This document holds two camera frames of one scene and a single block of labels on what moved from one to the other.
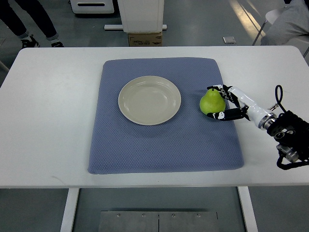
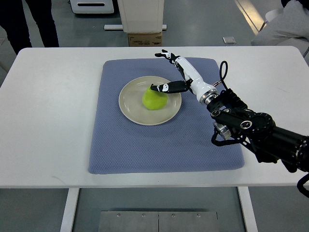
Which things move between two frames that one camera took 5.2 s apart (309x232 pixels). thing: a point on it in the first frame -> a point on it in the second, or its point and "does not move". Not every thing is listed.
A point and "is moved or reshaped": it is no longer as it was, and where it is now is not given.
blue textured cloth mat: x=191 y=140 does not move
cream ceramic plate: x=149 y=100 does not move
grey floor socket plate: x=229 y=40 does not move
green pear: x=212 y=101 is moved or reshaped
